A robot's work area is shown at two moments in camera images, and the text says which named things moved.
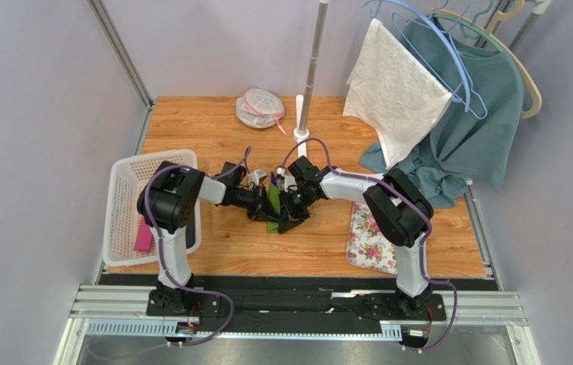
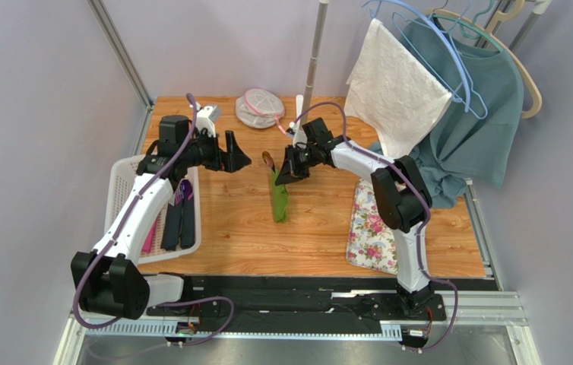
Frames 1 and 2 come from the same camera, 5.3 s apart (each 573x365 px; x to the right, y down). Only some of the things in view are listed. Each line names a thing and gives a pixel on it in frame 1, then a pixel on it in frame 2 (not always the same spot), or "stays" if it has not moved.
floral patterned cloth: (368, 246) stays
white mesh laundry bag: (260, 108) stays
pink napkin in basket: (144, 237) stays
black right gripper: (290, 201) to (293, 159)
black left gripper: (264, 210) to (231, 160)
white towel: (390, 90) stays
